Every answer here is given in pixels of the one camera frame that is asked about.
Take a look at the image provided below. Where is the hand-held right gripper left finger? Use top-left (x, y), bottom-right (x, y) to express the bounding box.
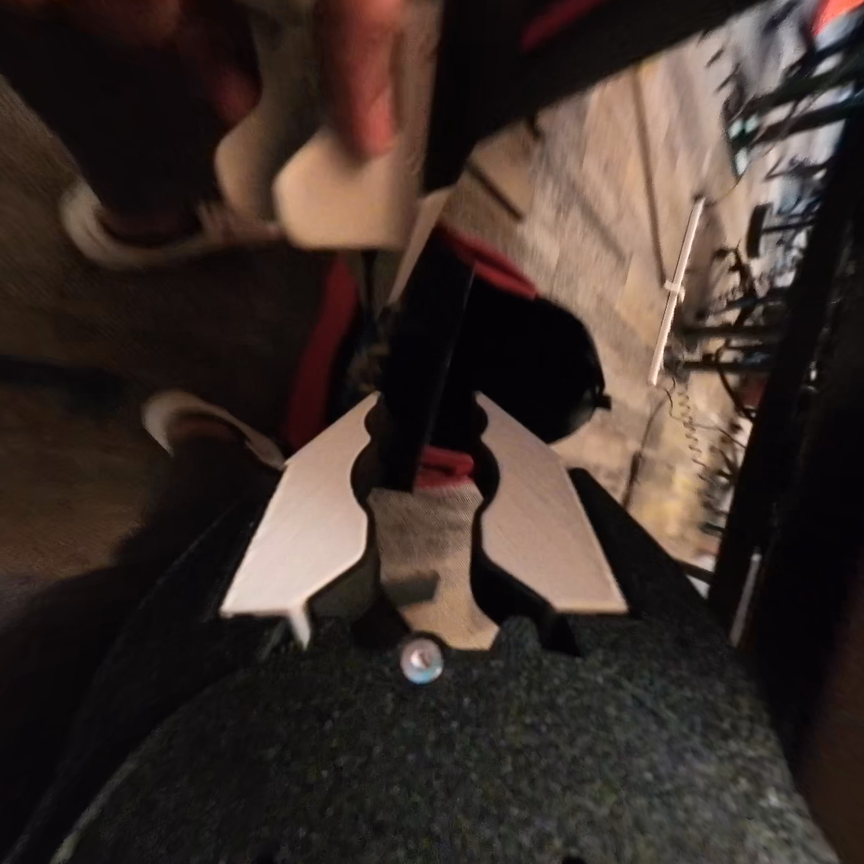
top-left (219, 393), bottom-right (380, 647)

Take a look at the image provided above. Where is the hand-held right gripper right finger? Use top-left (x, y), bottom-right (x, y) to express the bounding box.
top-left (470, 391), bottom-right (630, 617)

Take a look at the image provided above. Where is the person's left hand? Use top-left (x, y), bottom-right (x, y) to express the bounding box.
top-left (317, 0), bottom-right (404, 159)

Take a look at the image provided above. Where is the red black bag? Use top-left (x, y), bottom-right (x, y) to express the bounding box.
top-left (287, 226), bottom-right (612, 487)

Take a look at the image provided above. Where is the dark shoe white sole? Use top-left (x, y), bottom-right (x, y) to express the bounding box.
top-left (144, 390), bottom-right (286, 473)
top-left (59, 179), bottom-right (284, 272)

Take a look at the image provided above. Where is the black flat bar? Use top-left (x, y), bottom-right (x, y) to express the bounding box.
top-left (374, 256), bottom-right (477, 494)

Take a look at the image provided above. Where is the black table leg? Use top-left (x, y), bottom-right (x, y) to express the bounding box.
top-left (712, 162), bottom-right (864, 683)

